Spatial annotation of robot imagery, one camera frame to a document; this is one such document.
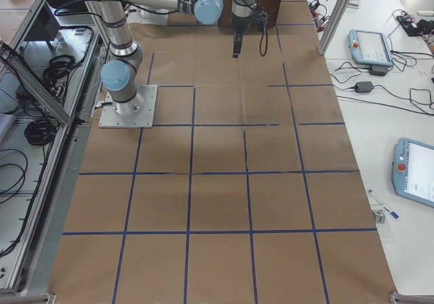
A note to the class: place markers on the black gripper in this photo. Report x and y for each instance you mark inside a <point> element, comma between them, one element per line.
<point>241,26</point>

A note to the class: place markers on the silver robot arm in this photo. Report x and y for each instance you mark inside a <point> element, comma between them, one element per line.
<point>119,74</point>

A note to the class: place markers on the dark wooden drawer cabinet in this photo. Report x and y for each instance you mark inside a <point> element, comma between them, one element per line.
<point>271,7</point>

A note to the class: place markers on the upper teach pendant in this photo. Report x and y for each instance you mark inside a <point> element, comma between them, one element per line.
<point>369,47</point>

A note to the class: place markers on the teach pendant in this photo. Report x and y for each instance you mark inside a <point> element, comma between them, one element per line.
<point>369,47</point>
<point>412,171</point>

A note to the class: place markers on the black power brick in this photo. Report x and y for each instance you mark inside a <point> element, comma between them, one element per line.
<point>363,87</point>

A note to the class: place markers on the white pen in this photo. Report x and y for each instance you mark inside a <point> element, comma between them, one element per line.
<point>372,193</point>

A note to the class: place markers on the lower teach pendant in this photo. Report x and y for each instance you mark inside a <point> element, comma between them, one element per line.
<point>412,171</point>

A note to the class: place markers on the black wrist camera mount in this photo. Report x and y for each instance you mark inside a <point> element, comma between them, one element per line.
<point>261,18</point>

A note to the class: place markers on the aluminium frame post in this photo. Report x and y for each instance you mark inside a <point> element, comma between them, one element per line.
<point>332,26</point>

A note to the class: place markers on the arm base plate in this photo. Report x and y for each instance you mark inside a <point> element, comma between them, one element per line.
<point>137,113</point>

